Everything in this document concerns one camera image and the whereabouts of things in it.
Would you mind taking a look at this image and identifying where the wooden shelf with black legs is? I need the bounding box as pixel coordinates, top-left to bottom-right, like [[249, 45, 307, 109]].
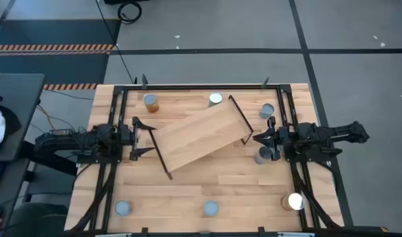
[[149, 94, 255, 181]]

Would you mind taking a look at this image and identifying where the peach label tin can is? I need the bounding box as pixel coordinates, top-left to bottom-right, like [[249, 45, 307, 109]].
[[280, 192, 305, 212]]

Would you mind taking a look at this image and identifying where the thin black floor cable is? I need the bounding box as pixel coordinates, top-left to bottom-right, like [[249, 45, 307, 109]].
[[94, 0, 135, 84]]

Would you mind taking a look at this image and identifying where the grey label tin can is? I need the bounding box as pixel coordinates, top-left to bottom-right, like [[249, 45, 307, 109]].
[[253, 146, 274, 165]]

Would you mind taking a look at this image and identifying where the thin orange cable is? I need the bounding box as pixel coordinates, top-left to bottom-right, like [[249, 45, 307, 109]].
[[36, 105, 77, 133]]

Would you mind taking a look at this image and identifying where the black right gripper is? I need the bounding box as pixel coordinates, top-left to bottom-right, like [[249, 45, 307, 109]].
[[252, 115, 289, 161]]

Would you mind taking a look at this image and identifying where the black metal rig frame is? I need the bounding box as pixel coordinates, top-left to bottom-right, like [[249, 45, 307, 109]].
[[64, 84, 345, 237]]

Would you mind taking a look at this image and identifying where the carrot print tin can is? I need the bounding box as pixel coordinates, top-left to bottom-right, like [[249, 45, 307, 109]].
[[208, 92, 224, 107]]

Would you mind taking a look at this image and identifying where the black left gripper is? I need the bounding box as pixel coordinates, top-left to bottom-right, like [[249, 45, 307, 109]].
[[120, 117, 157, 162]]

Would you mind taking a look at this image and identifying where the dark grey desk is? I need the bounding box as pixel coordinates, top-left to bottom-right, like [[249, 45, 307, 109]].
[[0, 72, 45, 228]]

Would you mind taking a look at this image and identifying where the orange label tin can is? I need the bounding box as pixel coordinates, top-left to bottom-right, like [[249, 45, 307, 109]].
[[143, 93, 160, 114]]

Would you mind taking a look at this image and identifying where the coiled black cable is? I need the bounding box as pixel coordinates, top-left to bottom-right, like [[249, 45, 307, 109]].
[[117, 1, 143, 24]]

